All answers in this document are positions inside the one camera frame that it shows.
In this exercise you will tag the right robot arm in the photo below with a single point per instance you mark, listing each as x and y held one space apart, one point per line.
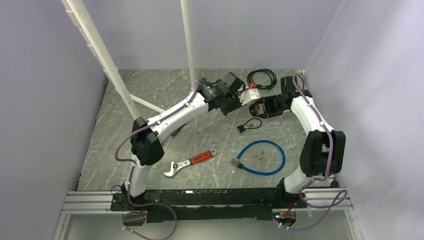
323 151

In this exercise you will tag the silver lock keys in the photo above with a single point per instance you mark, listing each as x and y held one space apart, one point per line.
261 156

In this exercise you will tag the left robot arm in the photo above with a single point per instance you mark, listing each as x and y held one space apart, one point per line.
148 135

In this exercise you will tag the red handled adjustable wrench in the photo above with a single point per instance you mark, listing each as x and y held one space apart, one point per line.
201 157

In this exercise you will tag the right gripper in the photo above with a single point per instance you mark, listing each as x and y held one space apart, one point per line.
268 112

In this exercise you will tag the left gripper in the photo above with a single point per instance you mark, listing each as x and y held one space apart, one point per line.
226 111

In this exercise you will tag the orange black padlock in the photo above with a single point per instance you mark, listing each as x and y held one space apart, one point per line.
255 110

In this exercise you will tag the aluminium rail frame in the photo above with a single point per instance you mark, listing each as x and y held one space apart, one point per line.
82 203

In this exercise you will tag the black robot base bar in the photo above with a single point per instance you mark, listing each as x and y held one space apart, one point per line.
161 205

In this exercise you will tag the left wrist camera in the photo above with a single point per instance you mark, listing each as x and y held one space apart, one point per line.
250 94

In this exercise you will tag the black cable padlock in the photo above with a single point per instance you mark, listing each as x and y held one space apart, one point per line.
244 127

